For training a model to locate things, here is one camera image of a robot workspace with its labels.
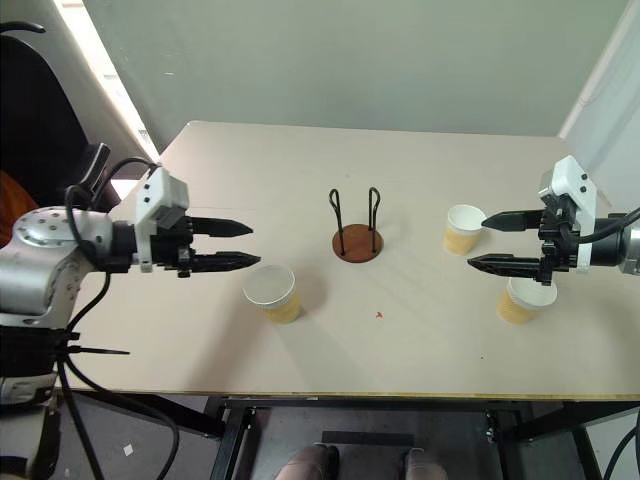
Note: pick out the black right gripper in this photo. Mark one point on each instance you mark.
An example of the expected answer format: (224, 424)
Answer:
(557, 245)

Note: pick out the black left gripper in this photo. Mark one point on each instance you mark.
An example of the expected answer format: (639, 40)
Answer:
(170, 247)

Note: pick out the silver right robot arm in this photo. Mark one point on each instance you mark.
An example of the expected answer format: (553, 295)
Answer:
(617, 247)

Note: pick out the yellow paper cup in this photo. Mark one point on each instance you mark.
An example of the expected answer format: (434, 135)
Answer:
(520, 307)
(272, 295)
(462, 227)

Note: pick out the black zip tie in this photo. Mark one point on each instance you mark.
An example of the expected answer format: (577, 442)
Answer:
(100, 351)

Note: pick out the orange cloth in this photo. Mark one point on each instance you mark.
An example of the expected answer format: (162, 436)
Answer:
(15, 200)

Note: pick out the black chair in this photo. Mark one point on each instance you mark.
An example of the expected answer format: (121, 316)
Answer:
(45, 110)

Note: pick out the white paper scrap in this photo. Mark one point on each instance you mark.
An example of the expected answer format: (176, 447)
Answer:
(129, 449)

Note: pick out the black flat plate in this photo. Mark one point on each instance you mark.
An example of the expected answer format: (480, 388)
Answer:
(367, 438)

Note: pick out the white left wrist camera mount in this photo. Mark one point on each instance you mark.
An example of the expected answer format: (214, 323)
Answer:
(161, 189)

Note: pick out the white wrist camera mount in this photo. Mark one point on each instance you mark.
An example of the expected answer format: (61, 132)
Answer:
(575, 182)
(161, 189)

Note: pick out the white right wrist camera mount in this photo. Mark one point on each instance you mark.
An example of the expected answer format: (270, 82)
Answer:
(575, 182)

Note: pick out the black metal table frame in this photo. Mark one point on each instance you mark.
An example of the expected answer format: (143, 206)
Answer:
(235, 440)

